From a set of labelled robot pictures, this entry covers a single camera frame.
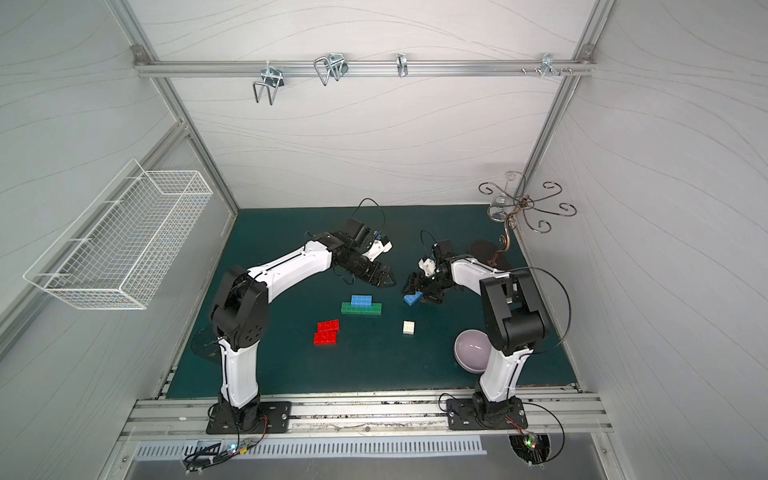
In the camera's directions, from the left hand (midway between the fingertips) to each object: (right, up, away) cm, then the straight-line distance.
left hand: (387, 280), depth 87 cm
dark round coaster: (-45, -13, -14) cm, 49 cm away
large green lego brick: (-12, -9, +3) cm, 16 cm away
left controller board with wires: (-40, -36, -21) cm, 58 cm away
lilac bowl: (+24, -18, -5) cm, 31 cm away
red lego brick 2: (-19, -17, -1) cm, 25 cm away
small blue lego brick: (+7, -7, +6) cm, 11 cm away
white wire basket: (-62, +9, -21) cm, 66 cm away
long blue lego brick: (-8, -7, +4) cm, 11 cm away
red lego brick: (-17, -14, +1) cm, 22 cm away
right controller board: (+36, -39, -15) cm, 55 cm away
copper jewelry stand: (+35, +22, -8) cm, 42 cm away
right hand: (+8, -5, +7) cm, 12 cm away
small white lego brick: (+6, -14, +1) cm, 16 cm away
